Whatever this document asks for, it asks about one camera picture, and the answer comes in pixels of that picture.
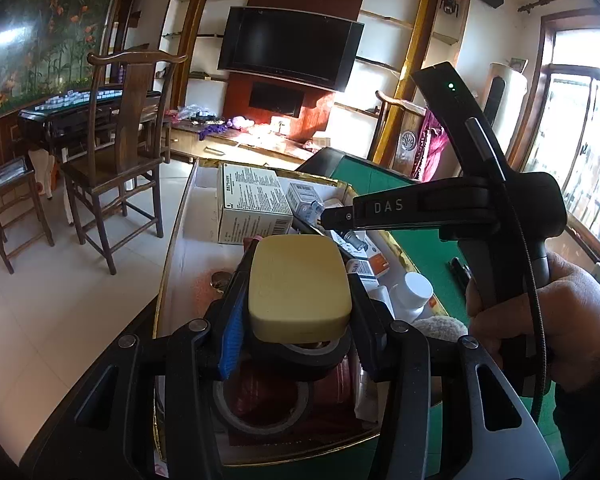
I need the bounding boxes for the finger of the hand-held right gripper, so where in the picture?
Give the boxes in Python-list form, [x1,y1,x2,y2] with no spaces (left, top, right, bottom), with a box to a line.
[320,205,366,233]

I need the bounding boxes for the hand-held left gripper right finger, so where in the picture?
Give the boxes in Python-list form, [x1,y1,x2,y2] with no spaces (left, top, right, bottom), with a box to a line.
[350,287,561,480]

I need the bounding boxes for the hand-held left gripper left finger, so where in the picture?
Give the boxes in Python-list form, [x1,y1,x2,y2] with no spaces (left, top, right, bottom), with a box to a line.
[20,255,253,480]

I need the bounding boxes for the silver metal tube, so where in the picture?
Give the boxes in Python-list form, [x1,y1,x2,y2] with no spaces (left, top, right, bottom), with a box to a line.
[342,230,368,253]

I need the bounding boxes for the small blue white box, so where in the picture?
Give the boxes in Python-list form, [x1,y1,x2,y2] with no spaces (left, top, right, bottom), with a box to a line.
[286,182,326,223]

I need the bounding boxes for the plain white bottle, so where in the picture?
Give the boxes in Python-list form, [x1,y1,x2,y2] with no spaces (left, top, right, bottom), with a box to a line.
[367,285,396,318]

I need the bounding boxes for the red cloth pouch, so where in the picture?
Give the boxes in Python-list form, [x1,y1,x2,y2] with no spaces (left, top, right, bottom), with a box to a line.
[227,355,381,441]

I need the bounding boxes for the long white orange carton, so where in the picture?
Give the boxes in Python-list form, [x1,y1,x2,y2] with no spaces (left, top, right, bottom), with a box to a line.
[330,230,393,281]

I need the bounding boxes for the large white pill bottle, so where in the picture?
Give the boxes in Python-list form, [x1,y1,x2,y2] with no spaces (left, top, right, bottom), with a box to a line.
[392,272,435,323]

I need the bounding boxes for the black tape roll red core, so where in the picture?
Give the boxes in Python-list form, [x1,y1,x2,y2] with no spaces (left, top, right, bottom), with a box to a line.
[247,327,353,381]

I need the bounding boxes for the black tape roll white core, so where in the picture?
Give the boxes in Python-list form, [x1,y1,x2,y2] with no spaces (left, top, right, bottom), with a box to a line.
[212,377,316,436]

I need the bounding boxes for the white foam ball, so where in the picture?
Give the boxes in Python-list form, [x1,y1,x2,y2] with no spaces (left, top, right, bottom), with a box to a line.
[412,316,468,343]

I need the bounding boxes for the yellow soap block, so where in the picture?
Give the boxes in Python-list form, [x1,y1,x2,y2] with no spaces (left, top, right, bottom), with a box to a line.
[248,235,353,345]

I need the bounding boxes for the black marker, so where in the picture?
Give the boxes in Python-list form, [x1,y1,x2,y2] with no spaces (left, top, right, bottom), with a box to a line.
[450,257,476,291]

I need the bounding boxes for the green gold cardboard tray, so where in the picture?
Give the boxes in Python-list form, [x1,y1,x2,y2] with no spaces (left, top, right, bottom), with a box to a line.
[152,157,411,466]

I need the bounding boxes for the person's right forearm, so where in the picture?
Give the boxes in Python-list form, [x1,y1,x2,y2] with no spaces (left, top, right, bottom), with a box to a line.
[552,375,600,471]

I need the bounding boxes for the person's right hand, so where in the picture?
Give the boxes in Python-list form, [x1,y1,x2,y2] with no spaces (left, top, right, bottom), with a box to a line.
[466,252,600,393]

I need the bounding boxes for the large white box green print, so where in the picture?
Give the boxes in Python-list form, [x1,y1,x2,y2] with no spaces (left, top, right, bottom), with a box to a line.
[217,162,295,246]

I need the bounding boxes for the magenta cloth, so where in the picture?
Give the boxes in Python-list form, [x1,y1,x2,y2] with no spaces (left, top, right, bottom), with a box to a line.
[411,110,448,183]

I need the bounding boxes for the white standing air conditioner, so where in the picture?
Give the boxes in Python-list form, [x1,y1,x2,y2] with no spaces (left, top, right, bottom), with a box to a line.
[480,62,528,161]

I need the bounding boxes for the wooden chair with medallion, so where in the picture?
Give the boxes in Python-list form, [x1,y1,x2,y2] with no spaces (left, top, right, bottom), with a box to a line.
[375,90,448,183]

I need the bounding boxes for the black electric fireplace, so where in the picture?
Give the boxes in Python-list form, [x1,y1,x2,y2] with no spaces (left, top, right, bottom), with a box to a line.
[249,82,307,118]

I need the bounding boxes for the low wooden cabinet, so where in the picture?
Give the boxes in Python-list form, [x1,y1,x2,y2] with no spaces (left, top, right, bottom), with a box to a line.
[167,120,331,171]

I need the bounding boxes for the purple plastic trinkets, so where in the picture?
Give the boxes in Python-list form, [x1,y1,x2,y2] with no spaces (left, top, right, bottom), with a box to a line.
[170,105,256,141]

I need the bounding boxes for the black flat television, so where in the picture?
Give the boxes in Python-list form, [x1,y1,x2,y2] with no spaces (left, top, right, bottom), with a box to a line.
[217,6,366,93]

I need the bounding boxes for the dark wooden armchair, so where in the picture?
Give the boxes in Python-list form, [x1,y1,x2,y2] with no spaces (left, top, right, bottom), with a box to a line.
[60,45,188,276]

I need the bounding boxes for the wooden curtain rod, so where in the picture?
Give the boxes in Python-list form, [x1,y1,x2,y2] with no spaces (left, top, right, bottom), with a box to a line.
[517,0,588,13]

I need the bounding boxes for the white orange bag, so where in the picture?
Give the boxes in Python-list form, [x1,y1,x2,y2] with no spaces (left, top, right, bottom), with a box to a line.
[30,152,58,198]

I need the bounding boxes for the small wooden chair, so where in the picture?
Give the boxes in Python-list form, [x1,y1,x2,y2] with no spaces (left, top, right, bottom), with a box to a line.
[0,157,56,276]

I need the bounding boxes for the dark mahjong table with tiles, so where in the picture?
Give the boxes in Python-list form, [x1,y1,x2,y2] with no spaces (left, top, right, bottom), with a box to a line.
[17,87,163,161]

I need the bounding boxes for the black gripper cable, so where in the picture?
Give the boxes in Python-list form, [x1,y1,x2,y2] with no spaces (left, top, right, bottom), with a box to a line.
[465,117,553,411]

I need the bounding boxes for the large wooden frame window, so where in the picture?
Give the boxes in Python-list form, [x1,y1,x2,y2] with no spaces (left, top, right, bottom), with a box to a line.
[522,10,600,261]

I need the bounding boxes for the wooden wall shelf unit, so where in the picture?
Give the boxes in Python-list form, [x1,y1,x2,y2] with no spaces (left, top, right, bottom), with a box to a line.
[162,0,473,166]

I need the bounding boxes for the flower wall painting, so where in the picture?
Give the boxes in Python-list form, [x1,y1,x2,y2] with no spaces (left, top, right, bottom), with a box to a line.
[0,0,131,121]

